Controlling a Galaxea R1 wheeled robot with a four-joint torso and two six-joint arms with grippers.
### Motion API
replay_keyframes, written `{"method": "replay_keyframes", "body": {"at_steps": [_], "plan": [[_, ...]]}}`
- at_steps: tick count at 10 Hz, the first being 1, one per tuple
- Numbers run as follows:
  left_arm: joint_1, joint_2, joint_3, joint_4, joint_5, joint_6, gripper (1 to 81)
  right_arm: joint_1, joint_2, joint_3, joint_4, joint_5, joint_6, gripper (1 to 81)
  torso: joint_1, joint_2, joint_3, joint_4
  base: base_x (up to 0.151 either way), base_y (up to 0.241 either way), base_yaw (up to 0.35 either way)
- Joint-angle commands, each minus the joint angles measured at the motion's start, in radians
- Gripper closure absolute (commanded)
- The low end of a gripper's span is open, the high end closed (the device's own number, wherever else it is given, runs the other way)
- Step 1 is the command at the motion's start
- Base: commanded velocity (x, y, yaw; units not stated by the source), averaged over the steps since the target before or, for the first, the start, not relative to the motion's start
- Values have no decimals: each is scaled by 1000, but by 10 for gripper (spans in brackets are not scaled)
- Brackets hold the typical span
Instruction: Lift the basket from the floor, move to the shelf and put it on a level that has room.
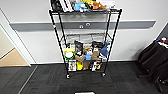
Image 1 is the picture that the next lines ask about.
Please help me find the tan paper packet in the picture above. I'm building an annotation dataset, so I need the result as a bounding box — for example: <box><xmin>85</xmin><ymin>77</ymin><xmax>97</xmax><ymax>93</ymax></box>
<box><xmin>83</xmin><ymin>46</ymin><xmax>93</xmax><ymax>55</ymax></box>

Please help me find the black printed pouch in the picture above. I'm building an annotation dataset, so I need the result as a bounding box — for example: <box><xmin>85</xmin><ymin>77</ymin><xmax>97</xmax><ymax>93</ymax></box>
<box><xmin>74</xmin><ymin>40</ymin><xmax>85</xmax><ymax>56</ymax></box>

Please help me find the small blue box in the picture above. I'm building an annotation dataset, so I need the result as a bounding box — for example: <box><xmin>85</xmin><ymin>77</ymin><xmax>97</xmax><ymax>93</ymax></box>
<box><xmin>85</xmin><ymin>53</ymin><xmax>93</xmax><ymax>62</ymax></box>

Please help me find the brown cardboard box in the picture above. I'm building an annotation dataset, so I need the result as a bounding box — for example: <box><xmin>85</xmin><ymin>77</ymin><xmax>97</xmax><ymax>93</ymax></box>
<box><xmin>75</xmin><ymin>53</ymin><xmax>87</xmax><ymax>63</ymax></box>

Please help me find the tall brown box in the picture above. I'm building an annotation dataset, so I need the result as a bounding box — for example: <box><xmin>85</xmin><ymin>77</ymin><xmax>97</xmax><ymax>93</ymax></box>
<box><xmin>91</xmin><ymin>48</ymin><xmax>101</xmax><ymax>61</ymax></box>

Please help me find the black round item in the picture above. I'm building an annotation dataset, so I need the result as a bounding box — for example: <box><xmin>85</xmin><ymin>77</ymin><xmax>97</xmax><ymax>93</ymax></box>
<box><xmin>91</xmin><ymin>40</ymin><xmax>105</xmax><ymax>50</ymax></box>

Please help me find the yellow bag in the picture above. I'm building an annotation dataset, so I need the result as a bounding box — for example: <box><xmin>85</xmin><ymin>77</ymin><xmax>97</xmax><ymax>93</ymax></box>
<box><xmin>63</xmin><ymin>45</ymin><xmax>76</xmax><ymax>52</ymax></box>

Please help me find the green bowl with white lid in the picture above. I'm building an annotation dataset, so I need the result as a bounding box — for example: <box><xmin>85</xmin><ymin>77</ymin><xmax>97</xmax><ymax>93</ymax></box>
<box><xmin>63</xmin><ymin>49</ymin><xmax>76</xmax><ymax>61</ymax></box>

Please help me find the brown paper bag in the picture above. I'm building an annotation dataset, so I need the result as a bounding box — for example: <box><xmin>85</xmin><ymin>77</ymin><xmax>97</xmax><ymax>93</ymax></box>
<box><xmin>82</xmin><ymin>60</ymin><xmax>92</xmax><ymax>71</ymax></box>

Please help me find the yellow container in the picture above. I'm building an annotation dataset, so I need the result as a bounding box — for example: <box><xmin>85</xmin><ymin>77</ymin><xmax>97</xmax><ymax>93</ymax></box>
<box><xmin>76</xmin><ymin>61</ymin><xmax>85</xmax><ymax>72</ymax></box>

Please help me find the large blue plush toy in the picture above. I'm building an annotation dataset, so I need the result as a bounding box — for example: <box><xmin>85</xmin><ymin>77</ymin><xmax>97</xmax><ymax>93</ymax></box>
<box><xmin>99</xmin><ymin>41</ymin><xmax>111</xmax><ymax>59</ymax></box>

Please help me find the white bottle with yellow mark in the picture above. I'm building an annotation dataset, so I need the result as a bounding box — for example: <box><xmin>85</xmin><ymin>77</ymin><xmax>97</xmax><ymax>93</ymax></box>
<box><xmin>91</xmin><ymin>61</ymin><xmax>101</xmax><ymax>72</ymax></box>

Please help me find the white and red box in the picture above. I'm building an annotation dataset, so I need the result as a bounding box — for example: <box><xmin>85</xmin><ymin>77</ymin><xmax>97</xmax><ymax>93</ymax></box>
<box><xmin>68</xmin><ymin>60</ymin><xmax>78</xmax><ymax>73</ymax></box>

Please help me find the brown plush toy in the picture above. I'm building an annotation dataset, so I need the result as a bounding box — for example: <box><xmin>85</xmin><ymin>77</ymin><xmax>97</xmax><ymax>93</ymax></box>
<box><xmin>89</xmin><ymin>1</ymin><xmax>108</xmax><ymax>11</ymax></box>

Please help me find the white box with dark print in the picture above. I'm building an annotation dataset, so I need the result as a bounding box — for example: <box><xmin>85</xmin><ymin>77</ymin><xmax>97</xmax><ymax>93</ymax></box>
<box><xmin>60</xmin><ymin>0</ymin><xmax>73</xmax><ymax>13</ymax></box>

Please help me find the white flat box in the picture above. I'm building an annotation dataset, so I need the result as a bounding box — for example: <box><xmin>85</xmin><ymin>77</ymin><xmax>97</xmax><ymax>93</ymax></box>
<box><xmin>103</xmin><ymin>0</ymin><xmax>116</xmax><ymax>10</ymax></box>

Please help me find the black bag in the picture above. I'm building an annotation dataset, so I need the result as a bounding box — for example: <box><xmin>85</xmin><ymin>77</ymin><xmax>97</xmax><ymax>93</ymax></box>
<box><xmin>50</xmin><ymin>0</ymin><xmax>63</xmax><ymax>13</ymax></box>

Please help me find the black chair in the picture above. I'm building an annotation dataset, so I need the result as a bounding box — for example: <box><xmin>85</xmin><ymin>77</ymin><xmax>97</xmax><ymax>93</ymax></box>
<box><xmin>137</xmin><ymin>39</ymin><xmax>168</xmax><ymax>93</ymax></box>

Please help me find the black wire shelf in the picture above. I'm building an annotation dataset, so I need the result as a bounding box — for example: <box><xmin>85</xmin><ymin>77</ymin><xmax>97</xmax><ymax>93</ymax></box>
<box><xmin>48</xmin><ymin>8</ymin><xmax>123</xmax><ymax>80</ymax></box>

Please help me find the long grey wall band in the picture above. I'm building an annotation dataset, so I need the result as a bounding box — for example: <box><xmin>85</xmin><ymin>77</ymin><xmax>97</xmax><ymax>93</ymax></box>
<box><xmin>9</xmin><ymin>20</ymin><xmax>157</xmax><ymax>33</ymax></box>

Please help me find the white door frame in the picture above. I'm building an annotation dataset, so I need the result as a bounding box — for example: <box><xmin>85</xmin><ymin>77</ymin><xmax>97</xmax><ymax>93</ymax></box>
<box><xmin>0</xmin><ymin>7</ymin><xmax>38</xmax><ymax>66</ymax></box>

